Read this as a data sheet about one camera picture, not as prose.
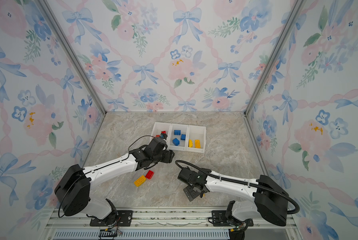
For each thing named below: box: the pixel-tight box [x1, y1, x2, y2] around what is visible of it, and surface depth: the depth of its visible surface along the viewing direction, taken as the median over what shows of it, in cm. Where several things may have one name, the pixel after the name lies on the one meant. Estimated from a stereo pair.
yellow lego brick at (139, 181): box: [134, 175, 147, 187], surface depth 87 cm
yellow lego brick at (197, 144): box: [194, 139, 202, 149], surface depth 102 cm
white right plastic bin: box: [186, 125, 206, 154], surface depth 102 cm
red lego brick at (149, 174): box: [145, 170, 155, 180], surface depth 89 cm
